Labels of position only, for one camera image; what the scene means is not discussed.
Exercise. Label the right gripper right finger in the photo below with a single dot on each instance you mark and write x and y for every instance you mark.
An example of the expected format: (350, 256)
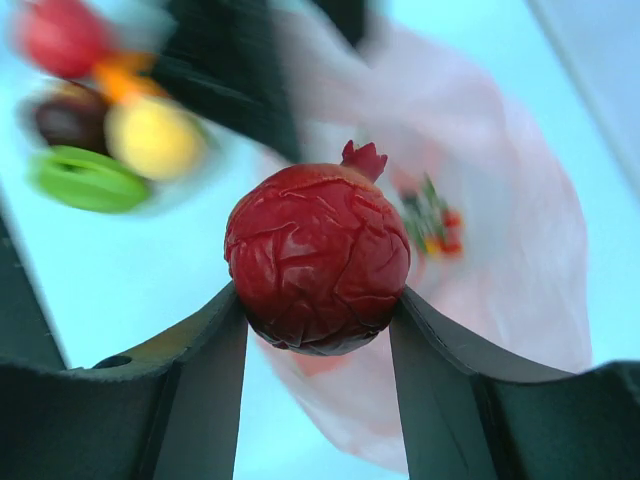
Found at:
(472, 410)

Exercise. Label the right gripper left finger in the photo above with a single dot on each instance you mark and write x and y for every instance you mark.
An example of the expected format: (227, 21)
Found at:
(167, 408)

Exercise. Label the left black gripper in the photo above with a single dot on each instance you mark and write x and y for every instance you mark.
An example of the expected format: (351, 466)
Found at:
(276, 72)

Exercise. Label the fake yellow fruit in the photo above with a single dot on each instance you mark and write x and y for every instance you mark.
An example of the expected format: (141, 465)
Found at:
(154, 137)

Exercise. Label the fake orange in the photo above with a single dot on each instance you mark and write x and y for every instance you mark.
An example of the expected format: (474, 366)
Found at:
(127, 74)

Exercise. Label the pink plastic bag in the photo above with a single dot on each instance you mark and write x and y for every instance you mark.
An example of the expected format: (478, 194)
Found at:
(520, 278)

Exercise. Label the fake dark purple fruit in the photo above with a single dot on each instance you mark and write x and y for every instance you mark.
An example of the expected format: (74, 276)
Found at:
(71, 114)

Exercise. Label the fake red apple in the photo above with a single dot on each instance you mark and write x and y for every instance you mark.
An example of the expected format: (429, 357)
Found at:
(64, 38)

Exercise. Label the fake cherry tomatoes bunch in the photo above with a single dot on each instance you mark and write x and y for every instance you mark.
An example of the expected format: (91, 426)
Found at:
(434, 228)

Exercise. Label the fake green star fruit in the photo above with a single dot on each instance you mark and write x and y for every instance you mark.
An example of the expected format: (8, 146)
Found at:
(87, 180)

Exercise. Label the fake red pomegranate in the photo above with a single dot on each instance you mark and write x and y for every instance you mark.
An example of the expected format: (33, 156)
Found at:
(318, 256)

